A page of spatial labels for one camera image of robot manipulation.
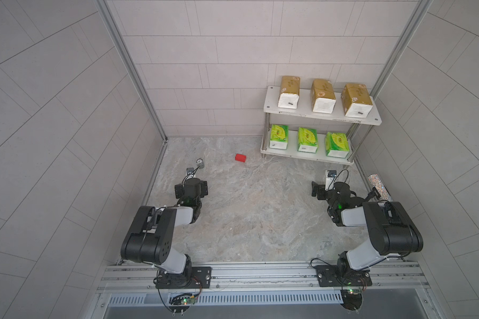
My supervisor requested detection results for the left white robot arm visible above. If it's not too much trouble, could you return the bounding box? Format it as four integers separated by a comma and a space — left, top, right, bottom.
121, 178, 208, 276

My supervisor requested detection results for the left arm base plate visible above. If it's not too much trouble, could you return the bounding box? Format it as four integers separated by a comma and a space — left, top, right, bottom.
154, 267, 212, 289

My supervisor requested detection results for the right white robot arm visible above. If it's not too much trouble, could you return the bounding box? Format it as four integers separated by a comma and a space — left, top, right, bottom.
312, 182, 423, 274

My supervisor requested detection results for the gold tissue pack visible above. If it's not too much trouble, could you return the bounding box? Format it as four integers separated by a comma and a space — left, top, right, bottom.
311, 78, 336, 114
341, 83, 374, 118
278, 76, 300, 110

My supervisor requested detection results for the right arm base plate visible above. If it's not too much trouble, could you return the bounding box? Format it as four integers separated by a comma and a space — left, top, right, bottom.
312, 265, 372, 288

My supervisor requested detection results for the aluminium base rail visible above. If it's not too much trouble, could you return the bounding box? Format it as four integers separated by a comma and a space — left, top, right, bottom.
93, 260, 431, 309

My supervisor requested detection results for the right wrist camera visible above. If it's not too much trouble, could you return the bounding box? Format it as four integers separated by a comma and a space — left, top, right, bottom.
325, 170, 337, 191

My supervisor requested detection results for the green tissue pack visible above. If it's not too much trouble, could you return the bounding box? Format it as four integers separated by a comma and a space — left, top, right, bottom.
297, 127, 319, 154
269, 124, 289, 150
325, 132, 350, 158

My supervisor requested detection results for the small metal can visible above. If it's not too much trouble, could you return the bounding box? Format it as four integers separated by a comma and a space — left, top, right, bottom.
196, 158, 204, 168

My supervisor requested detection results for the small red block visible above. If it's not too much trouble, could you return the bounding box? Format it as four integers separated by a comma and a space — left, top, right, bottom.
235, 154, 247, 163

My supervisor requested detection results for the glitter microphone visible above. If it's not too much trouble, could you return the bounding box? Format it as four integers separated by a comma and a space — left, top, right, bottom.
367, 174, 392, 202

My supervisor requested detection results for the right circuit board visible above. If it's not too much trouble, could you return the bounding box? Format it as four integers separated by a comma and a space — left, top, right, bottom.
340, 289, 363, 312

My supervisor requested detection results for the white two-tier shelf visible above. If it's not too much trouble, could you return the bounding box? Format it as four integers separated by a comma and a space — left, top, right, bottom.
261, 86, 382, 166

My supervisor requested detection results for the circuit board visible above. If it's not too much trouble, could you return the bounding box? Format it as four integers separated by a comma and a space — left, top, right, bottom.
340, 289, 363, 312
168, 293, 198, 316

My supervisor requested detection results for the left circuit board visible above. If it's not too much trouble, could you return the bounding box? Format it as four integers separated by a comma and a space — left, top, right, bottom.
168, 293, 198, 316

